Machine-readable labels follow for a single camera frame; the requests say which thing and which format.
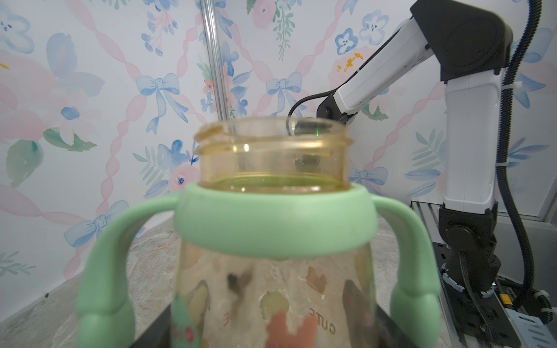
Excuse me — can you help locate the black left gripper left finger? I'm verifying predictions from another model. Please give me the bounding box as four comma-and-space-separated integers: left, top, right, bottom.
131, 305, 171, 348

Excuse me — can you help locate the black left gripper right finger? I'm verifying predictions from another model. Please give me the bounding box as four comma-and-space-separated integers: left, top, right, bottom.
343, 280, 416, 347

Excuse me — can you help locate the amber baby bottle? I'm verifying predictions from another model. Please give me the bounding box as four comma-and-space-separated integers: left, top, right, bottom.
171, 117, 375, 347

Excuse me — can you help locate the green bottle handle ring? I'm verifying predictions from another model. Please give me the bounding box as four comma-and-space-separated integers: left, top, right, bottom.
75, 181, 442, 348

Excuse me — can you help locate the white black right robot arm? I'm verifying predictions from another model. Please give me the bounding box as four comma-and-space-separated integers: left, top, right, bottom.
317, 1, 520, 347

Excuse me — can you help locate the aluminium corner post left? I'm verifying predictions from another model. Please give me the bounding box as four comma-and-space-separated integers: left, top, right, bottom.
200, 0, 229, 121

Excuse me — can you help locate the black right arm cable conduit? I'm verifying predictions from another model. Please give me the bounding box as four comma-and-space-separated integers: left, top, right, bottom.
495, 0, 554, 325

